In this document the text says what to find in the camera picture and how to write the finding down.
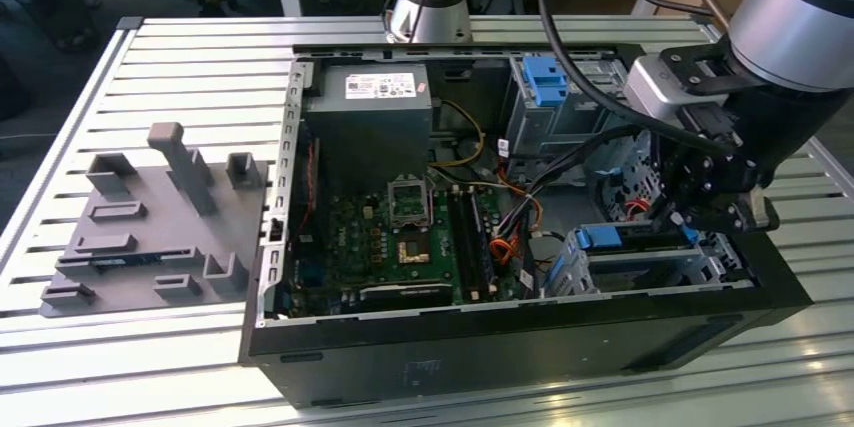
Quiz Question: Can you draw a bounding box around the silver drive cage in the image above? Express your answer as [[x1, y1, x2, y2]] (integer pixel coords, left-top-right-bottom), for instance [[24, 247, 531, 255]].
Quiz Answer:
[[505, 54, 634, 151]]

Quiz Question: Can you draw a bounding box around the black wire bundle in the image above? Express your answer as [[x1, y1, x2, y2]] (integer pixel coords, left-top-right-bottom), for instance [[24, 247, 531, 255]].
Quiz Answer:
[[497, 127, 644, 229]]

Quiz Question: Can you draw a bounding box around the black expansion slot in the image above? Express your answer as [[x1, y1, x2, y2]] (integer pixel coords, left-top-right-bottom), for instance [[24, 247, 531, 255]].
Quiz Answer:
[[359, 284, 458, 308]]

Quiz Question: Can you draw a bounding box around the hard disk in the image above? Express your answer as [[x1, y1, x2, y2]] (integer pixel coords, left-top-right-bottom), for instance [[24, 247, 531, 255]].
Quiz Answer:
[[573, 224, 702, 254]]

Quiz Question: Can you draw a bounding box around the black PC case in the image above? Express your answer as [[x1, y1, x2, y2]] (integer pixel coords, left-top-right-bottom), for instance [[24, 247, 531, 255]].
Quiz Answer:
[[238, 41, 816, 411]]

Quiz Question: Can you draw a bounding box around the grey power supply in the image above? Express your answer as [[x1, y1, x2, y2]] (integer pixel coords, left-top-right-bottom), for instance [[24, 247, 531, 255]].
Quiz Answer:
[[305, 64, 435, 189]]

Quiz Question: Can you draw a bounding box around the CPU socket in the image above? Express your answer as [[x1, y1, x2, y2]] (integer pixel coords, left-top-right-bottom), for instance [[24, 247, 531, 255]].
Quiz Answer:
[[398, 239, 433, 266]]

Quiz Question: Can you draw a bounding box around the silver socket cover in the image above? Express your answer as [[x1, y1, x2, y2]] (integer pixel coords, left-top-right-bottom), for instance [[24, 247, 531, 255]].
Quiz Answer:
[[389, 177, 434, 227]]

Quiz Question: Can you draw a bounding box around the blue drive carrier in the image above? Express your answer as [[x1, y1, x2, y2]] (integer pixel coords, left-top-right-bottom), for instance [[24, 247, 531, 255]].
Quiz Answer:
[[523, 56, 571, 108]]

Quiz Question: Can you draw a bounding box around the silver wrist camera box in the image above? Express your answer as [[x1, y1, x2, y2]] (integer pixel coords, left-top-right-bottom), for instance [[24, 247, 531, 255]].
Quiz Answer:
[[624, 54, 733, 121]]

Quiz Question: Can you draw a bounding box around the grey parts rack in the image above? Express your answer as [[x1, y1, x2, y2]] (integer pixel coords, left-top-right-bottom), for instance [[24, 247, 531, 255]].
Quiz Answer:
[[39, 121, 277, 319]]

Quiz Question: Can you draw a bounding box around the yellow wire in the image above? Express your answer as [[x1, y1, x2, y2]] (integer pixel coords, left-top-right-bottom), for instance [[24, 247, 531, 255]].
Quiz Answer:
[[430, 99, 486, 169]]

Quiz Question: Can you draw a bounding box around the orange wire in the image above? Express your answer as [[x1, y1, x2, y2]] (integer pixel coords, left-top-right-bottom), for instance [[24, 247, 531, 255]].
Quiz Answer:
[[489, 238, 530, 264]]

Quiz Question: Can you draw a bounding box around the green RAM stick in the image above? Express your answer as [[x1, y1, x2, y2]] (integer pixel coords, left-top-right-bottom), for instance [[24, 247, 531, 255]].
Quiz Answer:
[[90, 254, 166, 269]]

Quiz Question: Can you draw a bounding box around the silver disk bay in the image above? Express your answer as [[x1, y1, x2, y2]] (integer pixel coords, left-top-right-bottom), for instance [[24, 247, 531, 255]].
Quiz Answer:
[[546, 224, 760, 301]]

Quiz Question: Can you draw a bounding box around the black RAM slot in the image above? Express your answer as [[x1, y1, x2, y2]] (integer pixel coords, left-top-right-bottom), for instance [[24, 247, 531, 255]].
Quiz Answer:
[[446, 186, 473, 299], [469, 189, 499, 294]]

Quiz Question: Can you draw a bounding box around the green motherboard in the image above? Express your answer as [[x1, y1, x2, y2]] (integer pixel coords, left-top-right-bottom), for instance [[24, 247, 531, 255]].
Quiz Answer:
[[286, 166, 535, 318]]

